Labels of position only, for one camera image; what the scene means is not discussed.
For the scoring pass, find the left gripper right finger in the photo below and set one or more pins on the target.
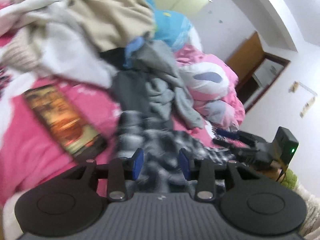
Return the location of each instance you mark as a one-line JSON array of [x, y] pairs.
[[247, 201]]

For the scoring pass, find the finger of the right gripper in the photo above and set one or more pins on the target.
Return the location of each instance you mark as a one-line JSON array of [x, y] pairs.
[[230, 146], [246, 138]]

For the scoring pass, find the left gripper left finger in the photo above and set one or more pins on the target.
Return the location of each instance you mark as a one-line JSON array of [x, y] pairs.
[[75, 200]]

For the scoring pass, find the black white plaid shirt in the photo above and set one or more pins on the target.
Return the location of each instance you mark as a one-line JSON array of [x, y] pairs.
[[160, 172]]

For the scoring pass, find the grey hoodie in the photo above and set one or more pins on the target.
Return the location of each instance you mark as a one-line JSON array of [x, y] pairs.
[[165, 87]]

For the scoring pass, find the brown wooden door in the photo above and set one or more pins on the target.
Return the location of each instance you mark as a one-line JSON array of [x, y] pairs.
[[246, 59]]

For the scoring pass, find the dark grey garment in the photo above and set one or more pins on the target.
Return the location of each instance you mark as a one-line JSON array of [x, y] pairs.
[[129, 89]]

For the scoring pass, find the blue striped pillow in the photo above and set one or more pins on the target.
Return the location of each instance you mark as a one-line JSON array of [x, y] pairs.
[[174, 29]]

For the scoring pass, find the blue garment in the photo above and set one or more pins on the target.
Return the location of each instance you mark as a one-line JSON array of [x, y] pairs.
[[133, 46]]

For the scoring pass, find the black garment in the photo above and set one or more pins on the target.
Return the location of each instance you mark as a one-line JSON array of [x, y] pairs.
[[115, 57]]

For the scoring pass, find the white garment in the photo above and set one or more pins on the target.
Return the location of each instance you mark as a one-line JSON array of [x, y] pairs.
[[48, 40]]

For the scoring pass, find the beige garment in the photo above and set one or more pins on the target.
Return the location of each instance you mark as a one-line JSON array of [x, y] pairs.
[[112, 23]]

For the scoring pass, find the black camera box green light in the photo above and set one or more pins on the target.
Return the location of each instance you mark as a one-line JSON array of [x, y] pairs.
[[285, 145]]

